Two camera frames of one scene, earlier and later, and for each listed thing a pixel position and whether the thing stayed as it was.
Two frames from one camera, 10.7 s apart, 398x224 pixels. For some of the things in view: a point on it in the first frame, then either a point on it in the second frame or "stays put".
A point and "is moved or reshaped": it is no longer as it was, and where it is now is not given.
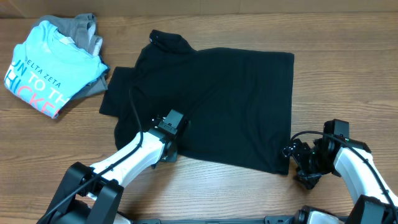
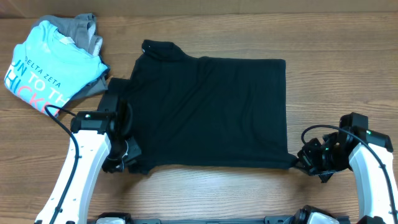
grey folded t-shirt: x=81 y=30 stays put
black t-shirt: x=239 y=103 is moved or reshaped
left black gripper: x=173 y=155 -> x=135 y=150
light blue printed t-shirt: x=45 y=70 stays put
